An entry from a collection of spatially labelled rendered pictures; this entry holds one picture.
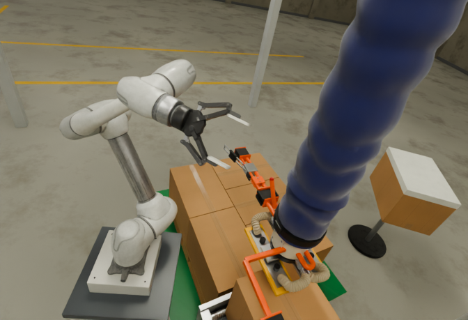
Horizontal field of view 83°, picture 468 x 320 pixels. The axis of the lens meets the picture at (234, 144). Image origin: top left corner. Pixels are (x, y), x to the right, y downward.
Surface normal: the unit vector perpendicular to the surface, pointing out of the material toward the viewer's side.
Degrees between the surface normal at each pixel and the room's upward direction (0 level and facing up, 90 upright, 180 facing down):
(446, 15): 75
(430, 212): 90
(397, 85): 104
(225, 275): 0
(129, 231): 6
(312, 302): 0
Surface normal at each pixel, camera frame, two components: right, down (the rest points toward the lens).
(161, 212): 0.77, -0.11
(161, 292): 0.17, -0.79
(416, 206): -0.23, 0.55
